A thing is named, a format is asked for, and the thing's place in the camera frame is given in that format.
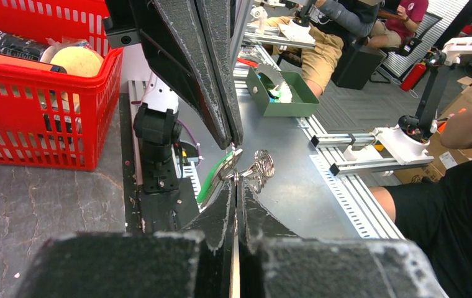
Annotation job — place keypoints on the red plastic basket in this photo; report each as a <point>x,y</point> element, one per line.
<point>52,119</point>

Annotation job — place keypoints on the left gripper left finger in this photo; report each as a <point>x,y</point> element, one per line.
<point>192,262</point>

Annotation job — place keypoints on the black can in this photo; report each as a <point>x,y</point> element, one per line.
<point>16,46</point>

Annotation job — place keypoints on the red fire extinguisher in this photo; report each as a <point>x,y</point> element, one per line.
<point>415,74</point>

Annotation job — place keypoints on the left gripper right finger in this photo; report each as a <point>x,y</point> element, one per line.
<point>276,262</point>

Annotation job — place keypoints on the green metal tray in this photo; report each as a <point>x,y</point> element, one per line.
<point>304,103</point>

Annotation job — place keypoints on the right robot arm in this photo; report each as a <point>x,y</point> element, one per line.
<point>156,126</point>

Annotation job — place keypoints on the orange bottle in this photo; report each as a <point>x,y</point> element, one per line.
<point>20,62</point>

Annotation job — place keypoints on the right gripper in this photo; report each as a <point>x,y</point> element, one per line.
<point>187,44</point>

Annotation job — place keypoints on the yellow sponge ball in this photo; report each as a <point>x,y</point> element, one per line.
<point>78,61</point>

